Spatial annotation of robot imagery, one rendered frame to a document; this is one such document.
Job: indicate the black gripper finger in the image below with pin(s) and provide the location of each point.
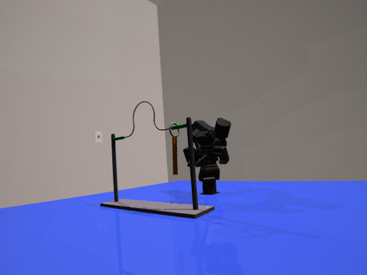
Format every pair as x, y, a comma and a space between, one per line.
195, 158
207, 159

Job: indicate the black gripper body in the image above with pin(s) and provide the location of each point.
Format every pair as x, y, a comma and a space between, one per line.
218, 151

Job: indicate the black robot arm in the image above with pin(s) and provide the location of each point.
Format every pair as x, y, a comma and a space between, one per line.
204, 135

